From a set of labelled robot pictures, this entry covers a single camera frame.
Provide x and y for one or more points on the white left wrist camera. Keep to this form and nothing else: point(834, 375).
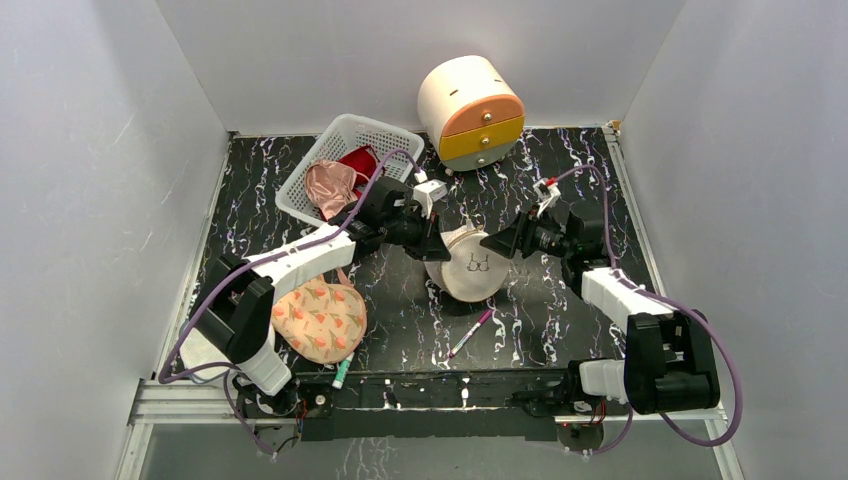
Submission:
point(427, 191)

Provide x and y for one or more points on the white mesh laundry bag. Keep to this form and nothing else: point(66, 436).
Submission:
point(474, 273)

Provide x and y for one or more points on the pink satin bra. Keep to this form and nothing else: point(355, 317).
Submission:
point(328, 186)

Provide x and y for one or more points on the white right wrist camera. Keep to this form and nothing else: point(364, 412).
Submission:
point(548, 194)

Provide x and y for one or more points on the red bra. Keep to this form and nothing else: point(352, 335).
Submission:
point(363, 161)

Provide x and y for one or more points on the peach floral bra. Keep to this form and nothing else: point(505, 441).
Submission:
point(323, 322)

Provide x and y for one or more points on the teal white marker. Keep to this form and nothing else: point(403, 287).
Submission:
point(342, 371)

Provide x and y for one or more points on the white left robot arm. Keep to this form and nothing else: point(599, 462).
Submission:
point(235, 305)

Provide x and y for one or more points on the white mesh bag lid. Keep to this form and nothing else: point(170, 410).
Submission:
point(198, 351)

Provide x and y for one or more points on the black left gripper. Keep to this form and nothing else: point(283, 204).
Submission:
point(433, 248)

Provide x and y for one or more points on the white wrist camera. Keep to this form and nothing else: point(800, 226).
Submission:
point(548, 194)
point(427, 191)

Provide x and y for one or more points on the pink pen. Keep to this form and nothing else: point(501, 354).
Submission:
point(470, 333)

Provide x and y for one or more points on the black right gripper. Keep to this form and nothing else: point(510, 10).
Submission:
point(523, 233)

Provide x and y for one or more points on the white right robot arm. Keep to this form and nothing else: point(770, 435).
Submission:
point(668, 365)

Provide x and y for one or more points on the black table front rail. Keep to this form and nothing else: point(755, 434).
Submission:
point(448, 404)

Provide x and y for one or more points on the white plastic basket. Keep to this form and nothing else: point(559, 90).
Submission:
point(344, 134)

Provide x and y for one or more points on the round white drawer cabinet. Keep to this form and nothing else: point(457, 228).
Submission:
point(470, 114)

